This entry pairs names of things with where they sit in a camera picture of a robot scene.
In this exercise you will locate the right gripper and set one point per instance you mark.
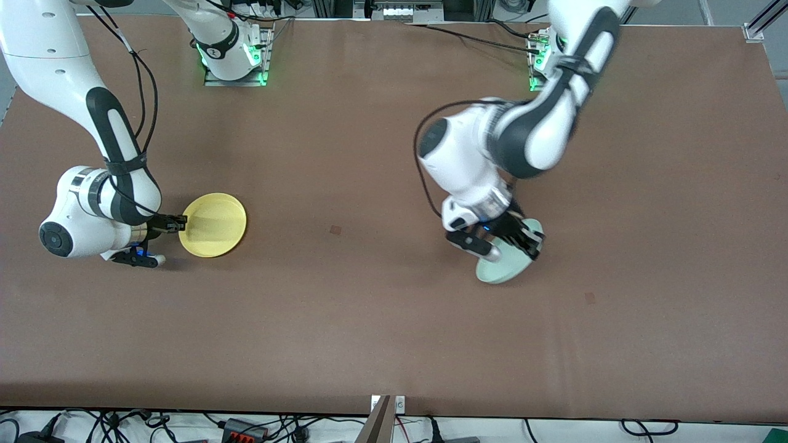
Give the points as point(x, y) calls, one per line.
point(159, 223)

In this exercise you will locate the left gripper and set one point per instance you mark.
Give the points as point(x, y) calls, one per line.
point(512, 226)

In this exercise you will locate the light green round plate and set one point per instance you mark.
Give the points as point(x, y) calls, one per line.
point(502, 267)

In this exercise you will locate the yellow round plate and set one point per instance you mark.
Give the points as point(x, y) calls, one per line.
point(215, 224)

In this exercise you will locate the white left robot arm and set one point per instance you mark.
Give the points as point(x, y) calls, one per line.
point(542, 135)

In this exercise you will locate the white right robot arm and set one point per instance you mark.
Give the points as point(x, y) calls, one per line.
point(37, 61)

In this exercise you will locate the black power strip red switches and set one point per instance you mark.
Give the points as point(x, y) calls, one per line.
point(240, 427)

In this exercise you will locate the white multi socket strip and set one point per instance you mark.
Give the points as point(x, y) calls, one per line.
point(409, 12)

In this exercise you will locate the black power adapter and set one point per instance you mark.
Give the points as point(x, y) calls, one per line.
point(37, 438)

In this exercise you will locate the green flat object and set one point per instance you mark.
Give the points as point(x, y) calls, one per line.
point(777, 435)

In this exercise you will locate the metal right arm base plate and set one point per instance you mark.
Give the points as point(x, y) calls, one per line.
point(212, 82)

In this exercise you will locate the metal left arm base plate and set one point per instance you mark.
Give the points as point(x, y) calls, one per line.
point(533, 88)

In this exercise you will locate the white table edge bracket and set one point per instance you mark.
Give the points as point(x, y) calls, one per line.
point(400, 404)

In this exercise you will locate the grey metal camera bar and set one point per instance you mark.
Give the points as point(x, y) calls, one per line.
point(377, 427)

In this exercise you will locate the aluminium frame structure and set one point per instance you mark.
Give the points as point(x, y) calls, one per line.
point(320, 7)

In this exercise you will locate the aluminium table corner bracket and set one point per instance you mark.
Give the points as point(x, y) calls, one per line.
point(754, 32)

